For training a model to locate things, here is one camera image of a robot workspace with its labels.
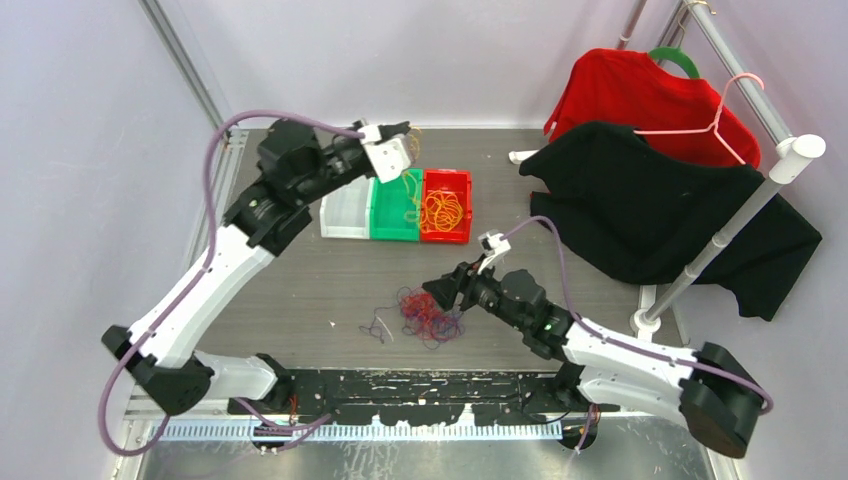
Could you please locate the white clothes rack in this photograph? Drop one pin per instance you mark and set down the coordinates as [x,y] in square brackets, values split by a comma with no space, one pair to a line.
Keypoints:
[722,238]

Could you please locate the aluminium frame rail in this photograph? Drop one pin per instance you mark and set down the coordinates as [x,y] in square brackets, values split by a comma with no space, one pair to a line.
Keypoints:
[172,26]

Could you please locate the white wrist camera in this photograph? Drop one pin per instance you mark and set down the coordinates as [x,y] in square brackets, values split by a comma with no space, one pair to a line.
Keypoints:
[389,156]
[495,247]

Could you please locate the green hanger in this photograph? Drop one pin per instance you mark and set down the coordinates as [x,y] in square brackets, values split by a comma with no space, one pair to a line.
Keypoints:
[677,57]

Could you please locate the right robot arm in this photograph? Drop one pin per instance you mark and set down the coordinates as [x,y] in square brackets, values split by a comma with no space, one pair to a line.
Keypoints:
[706,391]

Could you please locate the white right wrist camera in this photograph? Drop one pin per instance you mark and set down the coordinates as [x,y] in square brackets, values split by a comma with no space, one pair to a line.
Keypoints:
[495,247]

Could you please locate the red plastic bin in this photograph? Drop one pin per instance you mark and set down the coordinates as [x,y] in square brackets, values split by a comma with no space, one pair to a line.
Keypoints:
[446,206]

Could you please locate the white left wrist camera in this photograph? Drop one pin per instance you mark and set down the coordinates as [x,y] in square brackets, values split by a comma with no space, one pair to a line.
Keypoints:
[389,156]

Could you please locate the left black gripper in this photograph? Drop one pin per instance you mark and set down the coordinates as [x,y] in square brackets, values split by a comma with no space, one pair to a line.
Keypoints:
[391,130]

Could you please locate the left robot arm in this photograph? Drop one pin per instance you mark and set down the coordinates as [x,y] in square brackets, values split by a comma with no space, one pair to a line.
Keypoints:
[295,170]

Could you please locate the red shirt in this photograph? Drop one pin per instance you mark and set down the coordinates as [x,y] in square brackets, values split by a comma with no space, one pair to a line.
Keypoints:
[629,88]

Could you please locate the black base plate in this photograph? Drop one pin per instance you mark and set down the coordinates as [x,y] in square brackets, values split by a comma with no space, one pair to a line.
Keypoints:
[423,397]

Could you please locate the green plastic bin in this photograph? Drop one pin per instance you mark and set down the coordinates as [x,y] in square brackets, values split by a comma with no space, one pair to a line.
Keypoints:
[395,208]

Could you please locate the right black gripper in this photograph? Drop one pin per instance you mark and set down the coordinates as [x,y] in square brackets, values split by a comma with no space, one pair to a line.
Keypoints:
[446,288]

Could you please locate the black shirt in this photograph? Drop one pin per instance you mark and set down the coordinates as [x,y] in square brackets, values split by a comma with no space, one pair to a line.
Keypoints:
[640,216]

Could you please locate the white plastic bin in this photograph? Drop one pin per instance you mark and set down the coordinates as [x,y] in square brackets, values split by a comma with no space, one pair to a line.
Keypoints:
[345,213]

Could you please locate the pink hanger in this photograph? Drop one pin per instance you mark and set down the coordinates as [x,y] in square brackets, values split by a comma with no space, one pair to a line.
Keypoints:
[714,126]

